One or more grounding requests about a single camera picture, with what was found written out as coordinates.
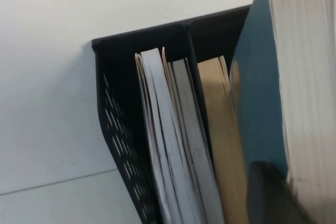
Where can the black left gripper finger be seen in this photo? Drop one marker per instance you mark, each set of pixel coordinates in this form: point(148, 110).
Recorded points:
point(270, 197)

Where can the white car suspension book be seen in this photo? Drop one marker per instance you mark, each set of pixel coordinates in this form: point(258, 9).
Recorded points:
point(302, 77)

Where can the blue spine book tan pages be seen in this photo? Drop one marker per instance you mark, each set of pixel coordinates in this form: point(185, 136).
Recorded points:
point(218, 119)

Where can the black spine book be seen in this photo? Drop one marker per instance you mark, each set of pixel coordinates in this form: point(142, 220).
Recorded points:
point(183, 98)

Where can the black plastic book stand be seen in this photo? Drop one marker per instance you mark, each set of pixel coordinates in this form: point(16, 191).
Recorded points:
point(118, 82)

